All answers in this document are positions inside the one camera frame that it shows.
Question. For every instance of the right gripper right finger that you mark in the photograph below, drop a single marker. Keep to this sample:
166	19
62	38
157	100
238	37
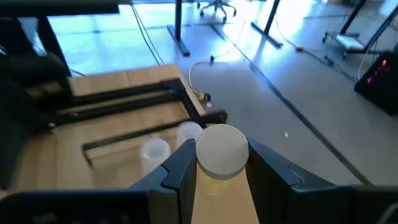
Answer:
280	193

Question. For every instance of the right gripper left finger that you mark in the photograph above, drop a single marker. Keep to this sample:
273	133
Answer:
174	193

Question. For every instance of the clear pill bottle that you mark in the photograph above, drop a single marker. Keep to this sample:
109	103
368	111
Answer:
186	130
154	154

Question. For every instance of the pale yellow pill bottle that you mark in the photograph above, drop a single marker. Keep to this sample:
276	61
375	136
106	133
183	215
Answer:
221	152

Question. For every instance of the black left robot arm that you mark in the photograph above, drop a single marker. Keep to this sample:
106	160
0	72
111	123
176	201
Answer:
18	93

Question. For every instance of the small white disc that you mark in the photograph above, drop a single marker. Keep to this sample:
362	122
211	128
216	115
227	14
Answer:
209	104

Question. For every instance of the yellow plug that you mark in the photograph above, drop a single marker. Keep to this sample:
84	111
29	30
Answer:
202	96

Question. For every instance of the black inline plug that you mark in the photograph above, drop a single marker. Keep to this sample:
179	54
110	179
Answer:
211	58

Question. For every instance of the black computer tower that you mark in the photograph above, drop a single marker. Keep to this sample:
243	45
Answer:
379	90

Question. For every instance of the black standing desk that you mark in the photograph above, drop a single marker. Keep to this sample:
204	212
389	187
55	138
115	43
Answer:
178	31

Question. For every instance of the office chair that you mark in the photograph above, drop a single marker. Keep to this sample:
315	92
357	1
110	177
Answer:
217	4

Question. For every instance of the dark grey desk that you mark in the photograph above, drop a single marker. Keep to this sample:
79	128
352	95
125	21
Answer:
46	6

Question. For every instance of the wooden shelf black frame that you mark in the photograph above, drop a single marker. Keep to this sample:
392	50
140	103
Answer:
118	168

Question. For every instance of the black aluminium rig frame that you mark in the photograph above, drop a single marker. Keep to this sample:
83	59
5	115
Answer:
199	118

